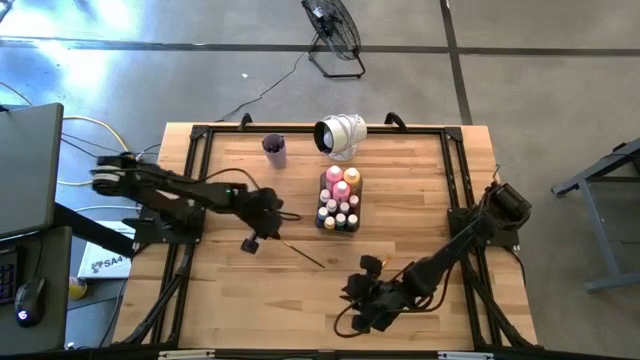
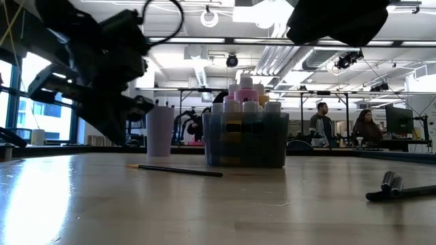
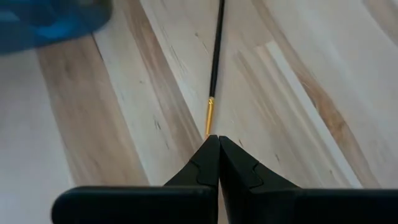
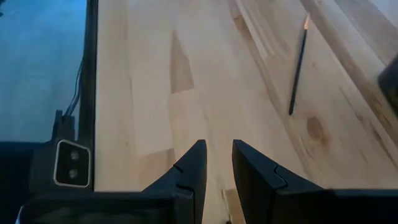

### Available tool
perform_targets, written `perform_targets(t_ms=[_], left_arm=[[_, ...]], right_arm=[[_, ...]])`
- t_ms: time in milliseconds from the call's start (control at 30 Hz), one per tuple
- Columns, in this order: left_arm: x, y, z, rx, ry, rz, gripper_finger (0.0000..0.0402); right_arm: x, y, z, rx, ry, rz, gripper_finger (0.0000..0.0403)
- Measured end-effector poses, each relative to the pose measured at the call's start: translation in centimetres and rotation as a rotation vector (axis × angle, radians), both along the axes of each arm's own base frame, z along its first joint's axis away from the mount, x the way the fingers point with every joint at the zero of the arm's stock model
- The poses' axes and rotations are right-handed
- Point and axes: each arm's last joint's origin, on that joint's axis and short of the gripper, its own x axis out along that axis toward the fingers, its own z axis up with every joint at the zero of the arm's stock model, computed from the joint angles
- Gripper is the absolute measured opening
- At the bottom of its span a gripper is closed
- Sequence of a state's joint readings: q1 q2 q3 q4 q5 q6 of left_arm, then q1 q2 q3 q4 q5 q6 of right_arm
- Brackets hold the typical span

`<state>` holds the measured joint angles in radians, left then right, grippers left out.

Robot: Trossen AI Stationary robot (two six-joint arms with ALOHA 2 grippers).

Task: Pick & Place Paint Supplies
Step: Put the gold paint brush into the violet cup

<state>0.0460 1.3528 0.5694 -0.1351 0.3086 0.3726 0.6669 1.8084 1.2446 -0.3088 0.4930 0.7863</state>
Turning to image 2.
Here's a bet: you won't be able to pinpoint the black equipment stand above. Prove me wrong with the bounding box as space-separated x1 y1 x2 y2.
400 108 434 153

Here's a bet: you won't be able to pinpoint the cluttered background workbench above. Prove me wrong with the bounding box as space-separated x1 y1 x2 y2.
320 129 433 152

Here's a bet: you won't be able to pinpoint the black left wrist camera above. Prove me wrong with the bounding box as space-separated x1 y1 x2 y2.
98 9 151 57

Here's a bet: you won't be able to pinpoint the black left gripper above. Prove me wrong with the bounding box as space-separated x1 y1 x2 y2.
27 50 155 147

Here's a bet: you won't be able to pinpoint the black ceiling camera cluster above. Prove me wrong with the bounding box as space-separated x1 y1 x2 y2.
335 49 364 71

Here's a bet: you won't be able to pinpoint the translucent grey plastic bin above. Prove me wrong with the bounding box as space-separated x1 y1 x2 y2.
203 111 290 168

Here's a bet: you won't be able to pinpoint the person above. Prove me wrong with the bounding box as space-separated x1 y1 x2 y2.
309 101 337 148
352 108 384 146

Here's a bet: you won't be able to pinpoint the small teal paint bottle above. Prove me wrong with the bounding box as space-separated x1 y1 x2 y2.
242 101 260 114

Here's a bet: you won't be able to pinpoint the white canister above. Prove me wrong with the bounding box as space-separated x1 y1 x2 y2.
31 129 46 146

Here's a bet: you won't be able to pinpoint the small green paint bottle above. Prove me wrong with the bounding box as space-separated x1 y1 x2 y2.
264 101 282 114

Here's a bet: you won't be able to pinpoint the gold-ferruled black paint brush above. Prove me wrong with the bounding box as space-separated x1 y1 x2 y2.
125 163 224 178

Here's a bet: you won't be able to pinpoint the lilac plastic cup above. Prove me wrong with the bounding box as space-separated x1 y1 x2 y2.
146 105 176 158

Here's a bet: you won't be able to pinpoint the black desktop monitor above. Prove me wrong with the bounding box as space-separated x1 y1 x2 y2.
385 104 415 135

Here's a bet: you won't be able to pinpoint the black markers at right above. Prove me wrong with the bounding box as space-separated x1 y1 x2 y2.
366 185 436 202

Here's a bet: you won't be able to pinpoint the thin yellow hanging cable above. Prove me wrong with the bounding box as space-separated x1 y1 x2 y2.
0 0 25 69

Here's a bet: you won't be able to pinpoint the white cable loop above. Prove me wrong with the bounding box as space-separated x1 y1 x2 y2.
200 10 219 29

